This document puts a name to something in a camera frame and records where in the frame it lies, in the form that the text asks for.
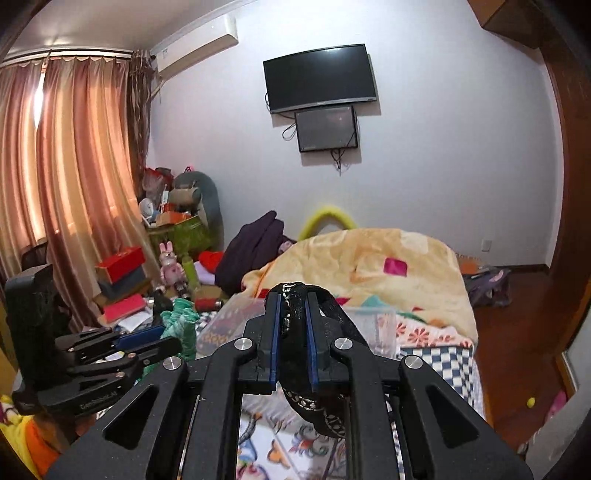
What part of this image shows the green knitted cloth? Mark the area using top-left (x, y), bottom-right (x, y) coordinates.
top-left (152, 297), bottom-right (200, 361)

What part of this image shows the black strap bag gold chain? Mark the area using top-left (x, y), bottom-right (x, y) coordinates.
top-left (269, 281), bottom-right (371, 439)

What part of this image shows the pink rabbit plush toy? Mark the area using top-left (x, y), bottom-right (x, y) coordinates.
top-left (159, 241), bottom-right (187, 297)

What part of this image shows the red box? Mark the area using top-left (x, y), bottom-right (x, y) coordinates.
top-left (95, 246), bottom-right (145, 284)

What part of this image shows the clear plastic storage bin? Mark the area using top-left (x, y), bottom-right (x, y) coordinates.
top-left (195, 292), bottom-right (400, 361)

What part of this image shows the green cardboard box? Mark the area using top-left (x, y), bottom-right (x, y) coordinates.
top-left (147, 216), bottom-right (214, 258)

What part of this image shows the patterned bed cover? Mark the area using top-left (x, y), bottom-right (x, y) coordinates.
top-left (197, 300), bottom-right (484, 479)

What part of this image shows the dark purple garment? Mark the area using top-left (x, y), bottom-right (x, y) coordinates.
top-left (214, 211), bottom-right (293, 296)

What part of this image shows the peach floral blanket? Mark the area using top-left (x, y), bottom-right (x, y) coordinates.
top-left (240, 228), bottom-right (478, 342)

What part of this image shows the grey plush toy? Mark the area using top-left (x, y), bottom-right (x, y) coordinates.
top-left (170, 170), bottom-right (223, 250)

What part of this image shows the purple backpack on floor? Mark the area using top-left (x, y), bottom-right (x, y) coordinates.
top-left (463, 267), bottom-right (511, 308)

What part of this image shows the yellow fuzzy hoop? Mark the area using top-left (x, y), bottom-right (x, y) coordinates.
top-left (297, 205), bottom-right (358, 241)

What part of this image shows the orange pink curtain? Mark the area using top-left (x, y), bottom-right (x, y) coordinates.
top-left (1, 56), bottom-right (157, 331)

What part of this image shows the brown wooden door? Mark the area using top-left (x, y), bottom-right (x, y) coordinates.
top-left (542, 39), bottom-right (590, 353)

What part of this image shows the white air conditioner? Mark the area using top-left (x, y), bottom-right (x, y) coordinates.
top-left (154, 14), bottom-right (238, 80)

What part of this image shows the wooden overhead cabinet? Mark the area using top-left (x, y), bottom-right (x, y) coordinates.
top-left (468, 0), bottom-right (545, 49)

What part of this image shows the small black wall monitor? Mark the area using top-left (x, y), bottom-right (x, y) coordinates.
top-left (294, 105), bottom-right (358, 153)

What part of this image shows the wall mounted black television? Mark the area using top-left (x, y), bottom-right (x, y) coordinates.
top-left (263, 44), bottom-right (378, 114)

